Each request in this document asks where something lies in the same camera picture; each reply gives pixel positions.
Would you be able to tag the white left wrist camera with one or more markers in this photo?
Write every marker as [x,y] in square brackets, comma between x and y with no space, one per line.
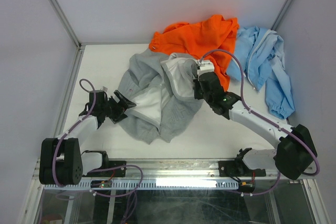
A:
[102,89]

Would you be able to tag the right aluminium corner post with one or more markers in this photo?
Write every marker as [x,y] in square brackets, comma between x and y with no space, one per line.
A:
[287,1]

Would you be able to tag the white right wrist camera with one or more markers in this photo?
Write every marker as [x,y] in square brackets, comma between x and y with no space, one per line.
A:
[204,66]

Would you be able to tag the aluminium corner post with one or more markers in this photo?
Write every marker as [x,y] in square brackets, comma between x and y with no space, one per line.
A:
[65,22]
[287,1]

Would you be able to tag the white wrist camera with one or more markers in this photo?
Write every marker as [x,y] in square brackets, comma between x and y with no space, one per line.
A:
[102,89]
[204,66]

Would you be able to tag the orange jacket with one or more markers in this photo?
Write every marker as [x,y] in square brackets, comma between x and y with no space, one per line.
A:
[197,39]

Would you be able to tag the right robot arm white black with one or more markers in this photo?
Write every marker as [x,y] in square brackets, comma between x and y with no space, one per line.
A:
[292,151]

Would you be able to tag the slotted cable duct with light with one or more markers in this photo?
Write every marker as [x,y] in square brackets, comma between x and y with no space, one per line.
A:
[151,184]

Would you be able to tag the grey zip hoodie jacket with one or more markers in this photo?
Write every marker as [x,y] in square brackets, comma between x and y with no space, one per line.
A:
[162,88]

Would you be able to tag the left aluminium corner post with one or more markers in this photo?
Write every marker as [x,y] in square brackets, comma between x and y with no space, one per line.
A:
[65,22]

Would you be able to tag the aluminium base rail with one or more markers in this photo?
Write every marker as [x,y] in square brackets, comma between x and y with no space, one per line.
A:
[152,168]

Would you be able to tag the light blue jacket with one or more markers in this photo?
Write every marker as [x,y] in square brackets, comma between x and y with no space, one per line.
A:
[260,52]

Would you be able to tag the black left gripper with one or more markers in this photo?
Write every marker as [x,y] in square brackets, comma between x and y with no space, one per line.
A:
[124,105]

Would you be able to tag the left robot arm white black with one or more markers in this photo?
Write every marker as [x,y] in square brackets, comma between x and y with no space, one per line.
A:
[62,163]

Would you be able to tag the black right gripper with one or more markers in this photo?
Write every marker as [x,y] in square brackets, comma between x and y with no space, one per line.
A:
[196,84]

